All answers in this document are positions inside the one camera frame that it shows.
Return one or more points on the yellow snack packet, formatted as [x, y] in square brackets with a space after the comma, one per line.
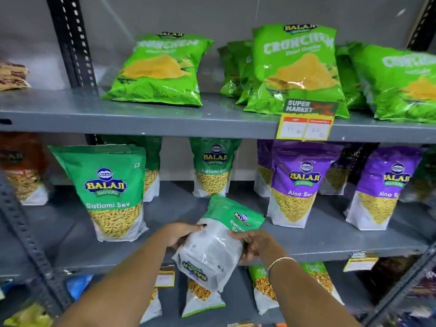
[30, 316]

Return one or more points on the purple white snack pouch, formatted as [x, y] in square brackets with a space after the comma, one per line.
[299, 180]
[339, 177]
[264, 166]
[381, 190]

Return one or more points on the person's right forearm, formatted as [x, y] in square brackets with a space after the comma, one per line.
[306, 296]

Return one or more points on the person's left thumb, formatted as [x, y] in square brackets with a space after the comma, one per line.
[196, 228]

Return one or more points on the large yellow black price tag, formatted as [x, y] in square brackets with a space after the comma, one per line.
[306, 120]

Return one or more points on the person's left forearm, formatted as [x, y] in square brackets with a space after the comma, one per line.
[122, 286]

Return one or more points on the grey metal shelf board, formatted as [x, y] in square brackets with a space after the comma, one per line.
[238, 303]
[340, 238]
[136, 117]

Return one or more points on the orange white snack pouch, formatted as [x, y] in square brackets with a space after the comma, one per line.
[24, 170]

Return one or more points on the small yellow price tag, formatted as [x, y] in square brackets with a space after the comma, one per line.
[360, 262]
[166, 277]

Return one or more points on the dark snack packets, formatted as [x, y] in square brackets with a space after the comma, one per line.
[391, 275]

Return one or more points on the lime green chips bag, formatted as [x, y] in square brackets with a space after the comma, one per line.
[296, 68]
[229, 74]
[395, 85]
[243, 71]
[349, 81]
[160, 71]

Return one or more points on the person's left hand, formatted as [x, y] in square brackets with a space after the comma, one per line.
[177, 231]

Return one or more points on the green white snack pouch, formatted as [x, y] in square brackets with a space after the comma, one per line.
[109, 190]
[211, 248]
[152, 166]
[214, 166]

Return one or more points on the person's right hand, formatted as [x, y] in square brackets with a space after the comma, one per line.
[257, 243]

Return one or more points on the brown snack packets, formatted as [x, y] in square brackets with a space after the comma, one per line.
[12, 76]

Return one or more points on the blue snack packet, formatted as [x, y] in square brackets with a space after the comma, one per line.
[79, 286]

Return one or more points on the person's right thumb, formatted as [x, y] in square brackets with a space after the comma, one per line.
[240, 235]

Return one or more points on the black slotted rack upright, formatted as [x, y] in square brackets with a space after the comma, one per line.
[422, 27]
[402, 286]
[73, 44]
[30, 241]

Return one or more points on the light green snack pouch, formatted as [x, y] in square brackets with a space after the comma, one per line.
[263, 291]
[323, 279]
[153, 308]
[201, 299]

